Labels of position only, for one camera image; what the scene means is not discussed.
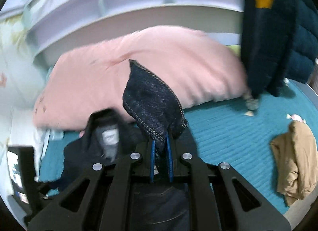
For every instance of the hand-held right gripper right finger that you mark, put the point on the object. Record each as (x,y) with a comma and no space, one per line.
(170,162)

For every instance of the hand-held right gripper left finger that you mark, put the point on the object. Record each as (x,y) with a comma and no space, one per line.
(152,162)

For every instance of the dark denim jeans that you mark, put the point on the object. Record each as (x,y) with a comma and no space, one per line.
(151,101)

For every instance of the teal quilted blanket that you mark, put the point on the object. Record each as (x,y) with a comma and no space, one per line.
(228,134)

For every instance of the pink pillow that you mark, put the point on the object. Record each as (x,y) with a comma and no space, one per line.
(159,72)

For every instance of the white floral bed sheet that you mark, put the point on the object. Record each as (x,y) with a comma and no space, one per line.
(17,77)

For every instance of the tan garment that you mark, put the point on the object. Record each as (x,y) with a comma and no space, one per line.
(294,161)

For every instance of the navy jacket with yellow stripe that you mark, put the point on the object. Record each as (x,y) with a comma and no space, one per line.
(270,47)

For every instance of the white headboard shelf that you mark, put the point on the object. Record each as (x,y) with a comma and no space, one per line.
(139,4)

